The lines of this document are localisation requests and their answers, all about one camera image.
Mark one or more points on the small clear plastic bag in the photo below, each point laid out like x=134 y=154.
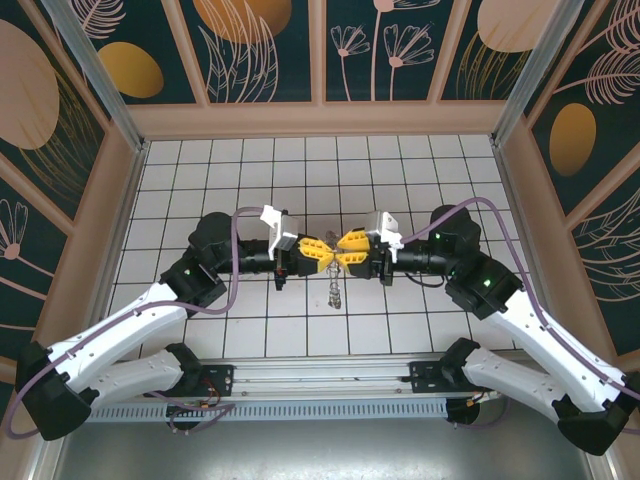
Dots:
x=335 y=295

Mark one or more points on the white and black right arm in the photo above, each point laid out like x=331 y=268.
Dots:
x=540 y=340

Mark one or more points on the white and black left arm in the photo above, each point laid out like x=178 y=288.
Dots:
x=120 y=330

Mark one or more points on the grey metal tray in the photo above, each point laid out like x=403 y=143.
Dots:
x=320 y=450

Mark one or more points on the aluminium side rail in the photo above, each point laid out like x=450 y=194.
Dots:
x=510 y=200
x=117 y=250

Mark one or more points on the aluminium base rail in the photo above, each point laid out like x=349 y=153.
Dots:
x=320 y=377

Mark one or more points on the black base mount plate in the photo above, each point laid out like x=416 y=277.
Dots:
x=220 y=380
x=425 y=377

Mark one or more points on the aluminium corner post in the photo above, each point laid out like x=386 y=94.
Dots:
x=100 y=80
x=525 y=75

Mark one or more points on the aluminium frame bar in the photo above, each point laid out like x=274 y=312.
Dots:
x=602 y=467

